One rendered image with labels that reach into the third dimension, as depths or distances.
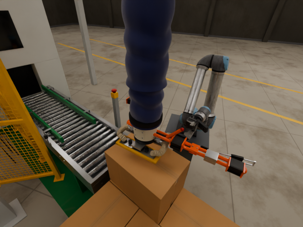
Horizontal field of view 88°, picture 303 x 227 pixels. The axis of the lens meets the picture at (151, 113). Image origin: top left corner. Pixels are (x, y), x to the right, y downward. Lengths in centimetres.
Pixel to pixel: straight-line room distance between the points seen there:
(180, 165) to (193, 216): 47
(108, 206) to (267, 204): 192
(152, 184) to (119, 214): 47
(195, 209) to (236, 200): 95
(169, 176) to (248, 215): 140
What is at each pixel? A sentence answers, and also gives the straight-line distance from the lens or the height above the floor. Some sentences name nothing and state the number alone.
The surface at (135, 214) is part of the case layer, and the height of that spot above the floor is 54.
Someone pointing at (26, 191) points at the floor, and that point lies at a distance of 268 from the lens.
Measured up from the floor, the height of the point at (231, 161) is 127.
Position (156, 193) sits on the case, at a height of 94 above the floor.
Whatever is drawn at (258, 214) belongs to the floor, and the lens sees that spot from 251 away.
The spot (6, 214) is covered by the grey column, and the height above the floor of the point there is 14.
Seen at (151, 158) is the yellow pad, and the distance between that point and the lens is 108.
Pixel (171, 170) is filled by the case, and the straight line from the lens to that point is 128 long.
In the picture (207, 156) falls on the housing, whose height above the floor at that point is 126.
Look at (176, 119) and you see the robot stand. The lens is 205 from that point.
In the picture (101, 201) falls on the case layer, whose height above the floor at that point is 54.
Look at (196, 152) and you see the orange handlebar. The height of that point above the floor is 126.
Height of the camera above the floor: 199
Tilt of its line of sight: 36 degrees down
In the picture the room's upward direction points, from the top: 3 degrees clockwise
